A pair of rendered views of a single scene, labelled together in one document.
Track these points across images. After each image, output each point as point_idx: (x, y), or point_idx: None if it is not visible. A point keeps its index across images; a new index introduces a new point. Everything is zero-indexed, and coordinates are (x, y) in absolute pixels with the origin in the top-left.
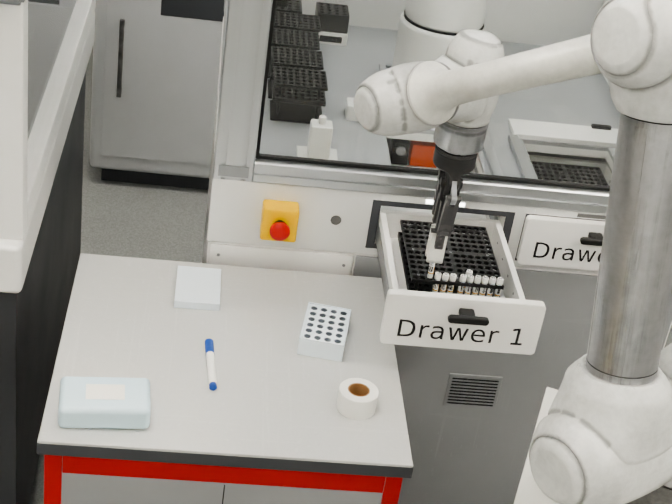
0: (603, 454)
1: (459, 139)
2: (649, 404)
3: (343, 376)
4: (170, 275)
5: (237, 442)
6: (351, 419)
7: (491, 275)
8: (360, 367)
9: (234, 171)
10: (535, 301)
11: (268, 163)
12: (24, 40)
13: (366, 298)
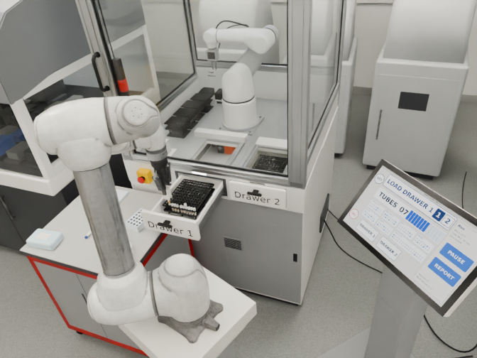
0: (96, 305)
1: (149, 155)
2: (113, 288)
3: (133, 239)
4: None
5: (75, 260)
6: None
7: (194, 206)
8: (143, 236)
9: (128, 157)
10: (193, 220)
11: (137, 155)
12: (22, 115)
13: None
